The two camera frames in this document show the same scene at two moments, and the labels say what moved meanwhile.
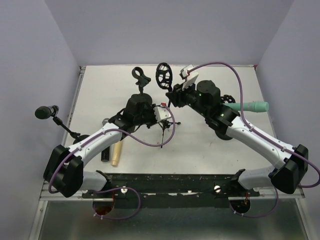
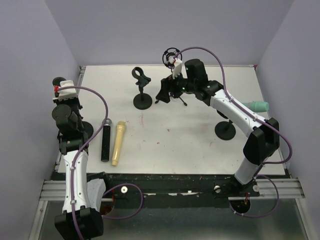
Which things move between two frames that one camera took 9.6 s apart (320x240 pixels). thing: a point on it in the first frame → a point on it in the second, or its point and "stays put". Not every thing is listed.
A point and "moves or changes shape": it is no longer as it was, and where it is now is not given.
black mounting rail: x=155 y=190 stays put
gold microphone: x=116 y=153 stays put
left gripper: x=154 y=121 → x=61 y=102
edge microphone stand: x=79 y=137 moves or changes shape
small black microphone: x=44 y=112 → x=56 y=81
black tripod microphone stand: x=164 y=77 → x=170 y=53
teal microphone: x=256 y=106 stays put
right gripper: x=175 y=96 → x=168 y=84
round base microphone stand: x=137 y=73 stays put
